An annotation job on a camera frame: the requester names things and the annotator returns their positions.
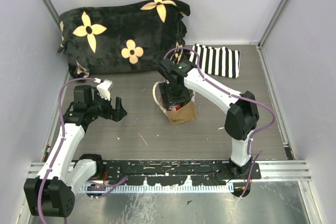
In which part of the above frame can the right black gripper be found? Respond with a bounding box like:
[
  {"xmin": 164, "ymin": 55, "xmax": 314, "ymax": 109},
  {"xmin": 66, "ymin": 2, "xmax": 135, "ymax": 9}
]
[{"xmin": 159, "ymin": 81, "xmax": 191, "ymax": 110}]

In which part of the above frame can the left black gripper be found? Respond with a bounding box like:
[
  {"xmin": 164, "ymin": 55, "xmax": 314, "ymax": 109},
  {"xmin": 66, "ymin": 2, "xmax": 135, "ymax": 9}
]
[{"xmin": 88, "ymin": 90, "xmax": 127, "ymax": 122}]

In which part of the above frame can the red Coca-Cola can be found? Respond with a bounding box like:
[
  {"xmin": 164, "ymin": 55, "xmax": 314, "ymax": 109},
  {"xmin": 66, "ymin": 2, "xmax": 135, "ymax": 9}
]
[{"xmin": 168, "ymin": 104, "xmax": 183, "ymax": 112}]

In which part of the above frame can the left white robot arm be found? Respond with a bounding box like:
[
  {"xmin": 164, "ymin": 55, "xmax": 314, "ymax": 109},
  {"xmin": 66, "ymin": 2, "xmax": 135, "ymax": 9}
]
[{"xmin": 24, "ymin": 80, "xmax": 127, "ymax": 220}]

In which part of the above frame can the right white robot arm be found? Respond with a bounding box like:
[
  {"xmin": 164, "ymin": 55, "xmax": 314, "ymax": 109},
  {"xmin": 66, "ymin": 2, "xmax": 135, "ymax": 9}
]
[{"xmin": 158, "ymin": 59, "xmax": 259, "ymax": 179}]

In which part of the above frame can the brown burlap canvas bag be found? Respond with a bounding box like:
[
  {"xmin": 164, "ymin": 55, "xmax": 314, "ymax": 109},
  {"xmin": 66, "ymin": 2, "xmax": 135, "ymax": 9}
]
[{"xmin": 152, "ymin": 81, "xmax": 197, "ymax": 124}]

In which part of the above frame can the black white striped cloth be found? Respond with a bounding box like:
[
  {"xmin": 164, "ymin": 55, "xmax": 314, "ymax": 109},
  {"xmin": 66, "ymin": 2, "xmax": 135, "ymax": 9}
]
[{"xmin": 188, "ymin": 44, "xmax": 241, "ymax": 79}]

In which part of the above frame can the black floral plush blanket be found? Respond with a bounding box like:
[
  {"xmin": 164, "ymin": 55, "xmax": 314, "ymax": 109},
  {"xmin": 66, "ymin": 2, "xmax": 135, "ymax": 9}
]
[{"xmin": 58, "ymin": 0, "xmax": 191, "ymax": 78}]

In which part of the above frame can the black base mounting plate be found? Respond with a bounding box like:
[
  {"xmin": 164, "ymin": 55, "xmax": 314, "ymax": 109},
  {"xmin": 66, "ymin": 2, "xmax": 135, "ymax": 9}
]
[{"xmin": 89, "ymin": 159, "xmax": 261, "ymax": 186}]

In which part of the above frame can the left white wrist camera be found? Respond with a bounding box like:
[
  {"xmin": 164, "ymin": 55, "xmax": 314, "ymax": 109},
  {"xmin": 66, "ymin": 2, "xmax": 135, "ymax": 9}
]
[{"xmin": 96, "ymin": 80, "xmax": 114, "ymax": 101}]

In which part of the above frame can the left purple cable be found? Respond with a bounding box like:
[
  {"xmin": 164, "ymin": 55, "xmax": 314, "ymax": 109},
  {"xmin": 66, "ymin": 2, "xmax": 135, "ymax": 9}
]
[{"xmin": 38, "ymin": 77, "xmax": 102, "ymax": 224}]

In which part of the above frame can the aluminium front rail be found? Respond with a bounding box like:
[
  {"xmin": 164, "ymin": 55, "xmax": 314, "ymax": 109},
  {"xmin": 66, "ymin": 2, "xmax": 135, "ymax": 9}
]
[{"xmin": 28, "ymin": 159, "xmax": 313, "ymax": 194}]

